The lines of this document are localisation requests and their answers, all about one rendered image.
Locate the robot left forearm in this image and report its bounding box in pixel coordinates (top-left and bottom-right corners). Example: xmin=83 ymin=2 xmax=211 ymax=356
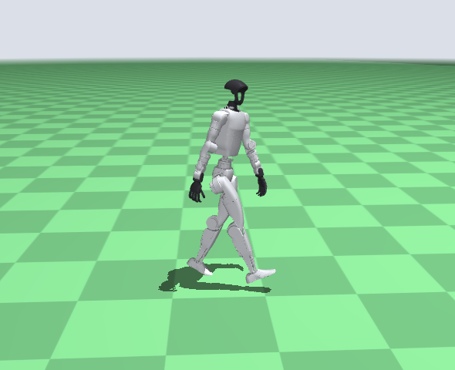
xmin=245 ymin=149 xmax=263 ymax=175

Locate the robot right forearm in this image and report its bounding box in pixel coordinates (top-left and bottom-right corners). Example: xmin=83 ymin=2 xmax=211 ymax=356
xmin=194 ymin=141 xmax=211 ymax=180

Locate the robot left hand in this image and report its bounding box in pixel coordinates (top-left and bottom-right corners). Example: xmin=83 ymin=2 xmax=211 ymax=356
xmin=255 ymin=168 xmax=267 ymax=197

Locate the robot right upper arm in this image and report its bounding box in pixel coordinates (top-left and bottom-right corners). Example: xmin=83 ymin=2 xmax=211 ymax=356
xmin=205 ymin=111 xmax=229 ymax=153

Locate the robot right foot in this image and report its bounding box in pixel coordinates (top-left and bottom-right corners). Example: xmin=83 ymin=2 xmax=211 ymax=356
xmin=246 ymin=269 xmax=276 ymax=284

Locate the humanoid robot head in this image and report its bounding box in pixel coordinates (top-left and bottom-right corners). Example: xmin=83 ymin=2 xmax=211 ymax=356
xmin=224 ymin=79 xmax=248 ymax=112

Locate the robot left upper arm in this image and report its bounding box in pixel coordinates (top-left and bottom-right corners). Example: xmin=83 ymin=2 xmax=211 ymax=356
xmin=242 ymin=112 xmax=256 ymax=150

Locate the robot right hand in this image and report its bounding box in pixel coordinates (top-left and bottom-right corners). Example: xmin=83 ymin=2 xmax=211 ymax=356
xmin=189 ymin=173 xmax=205 ymax=203

